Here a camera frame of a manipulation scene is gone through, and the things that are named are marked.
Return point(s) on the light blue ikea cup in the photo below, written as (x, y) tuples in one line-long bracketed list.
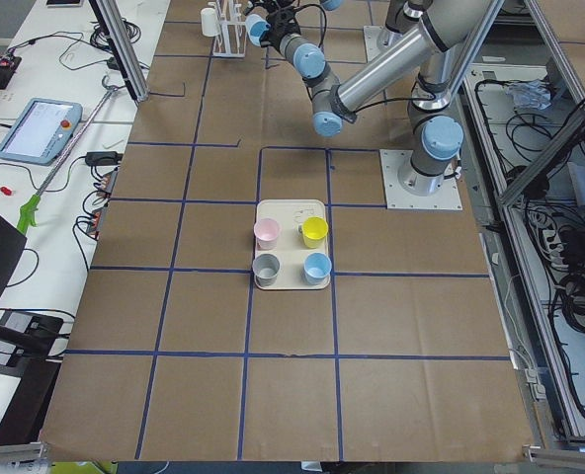
[(256, 26)]

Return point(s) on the cream white ikea cup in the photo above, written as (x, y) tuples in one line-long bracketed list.
[(209, 22)]

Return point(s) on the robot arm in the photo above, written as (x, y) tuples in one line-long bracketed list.
[(435, 41), (349, 16)]

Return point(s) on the white cup drying rack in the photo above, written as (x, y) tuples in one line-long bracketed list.
[(231, 41)]

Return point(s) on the pink ikea cup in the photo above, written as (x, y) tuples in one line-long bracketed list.
[(266, 232)]

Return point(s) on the yellow ikea cup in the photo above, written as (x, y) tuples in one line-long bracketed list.
[(314, 230)]

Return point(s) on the grey ikea cup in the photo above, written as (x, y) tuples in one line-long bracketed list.
[(266, 268)]

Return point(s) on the cream serving tray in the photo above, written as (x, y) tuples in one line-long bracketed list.
[(290, 250)]

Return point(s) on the black power adapter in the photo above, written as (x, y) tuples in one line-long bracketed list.
[(103, 158)]

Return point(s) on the teach pendant tablet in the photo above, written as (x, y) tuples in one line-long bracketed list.
[(41, 132)]

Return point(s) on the reacher grabber tool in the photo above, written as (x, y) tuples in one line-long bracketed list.
[(28, 210)]

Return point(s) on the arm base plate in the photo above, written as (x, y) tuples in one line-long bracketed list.
[(405, 189), (377, 39)]

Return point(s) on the aluminium frame post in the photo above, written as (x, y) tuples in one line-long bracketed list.
[(112, 25)]

